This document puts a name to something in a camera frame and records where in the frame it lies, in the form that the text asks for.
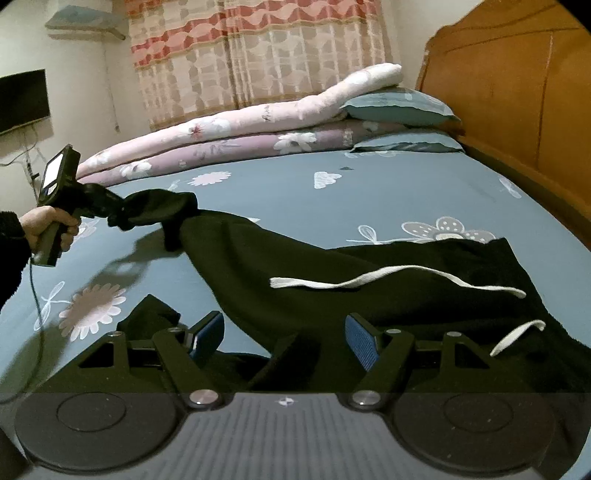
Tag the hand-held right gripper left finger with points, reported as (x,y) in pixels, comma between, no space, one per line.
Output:
(207,334)

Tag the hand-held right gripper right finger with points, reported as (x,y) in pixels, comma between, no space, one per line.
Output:
(362,341)

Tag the person's left forearm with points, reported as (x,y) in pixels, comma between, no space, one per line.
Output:
(9,258)

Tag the person's left hand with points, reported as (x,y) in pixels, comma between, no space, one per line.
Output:
(41,226)

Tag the black television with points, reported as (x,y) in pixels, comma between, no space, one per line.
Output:
(23,101)

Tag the bed with blue floral sheet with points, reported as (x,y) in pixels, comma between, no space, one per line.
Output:
(300,198)

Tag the purple floral quilt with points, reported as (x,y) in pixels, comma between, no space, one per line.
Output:
(231,147)

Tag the flat teal pillow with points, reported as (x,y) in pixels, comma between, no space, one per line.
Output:
(415,143)

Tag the pink floral quilt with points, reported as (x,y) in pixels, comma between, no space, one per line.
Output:
(277,110)

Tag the patterned curtain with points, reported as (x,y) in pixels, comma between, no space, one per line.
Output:
(254,55)

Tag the thick teal pillow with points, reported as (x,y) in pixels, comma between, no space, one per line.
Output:
(397,106)

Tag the wooden headboard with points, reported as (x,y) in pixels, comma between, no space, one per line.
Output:
(508,92)

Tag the thin wall pipe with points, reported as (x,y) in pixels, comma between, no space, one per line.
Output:
(113,92)

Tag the wall air conditioner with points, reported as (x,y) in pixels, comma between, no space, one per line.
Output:
(78,21)

